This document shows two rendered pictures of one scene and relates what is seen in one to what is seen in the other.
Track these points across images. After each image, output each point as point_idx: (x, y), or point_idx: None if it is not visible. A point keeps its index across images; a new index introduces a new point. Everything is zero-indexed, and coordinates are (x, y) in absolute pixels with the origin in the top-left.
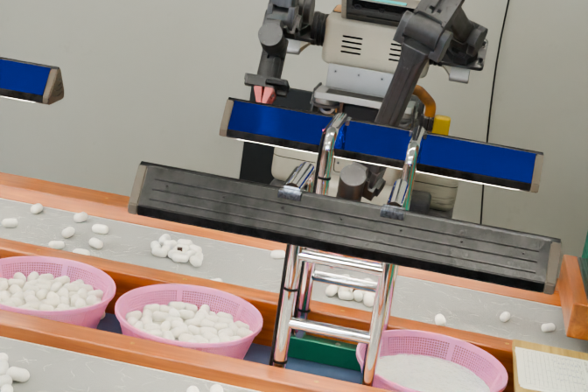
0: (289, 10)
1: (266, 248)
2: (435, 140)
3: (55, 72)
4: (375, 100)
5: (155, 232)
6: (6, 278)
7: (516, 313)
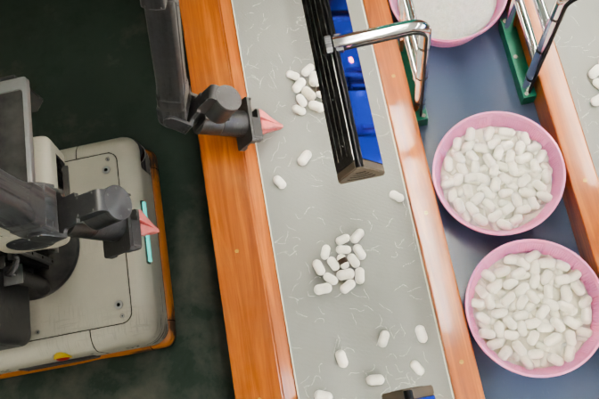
0: (46, 193)
1: (263, 201)
2: None
3: (414, 389)
4: (12, 126)
5: (296, 314)
6: (512, 364)
7: None
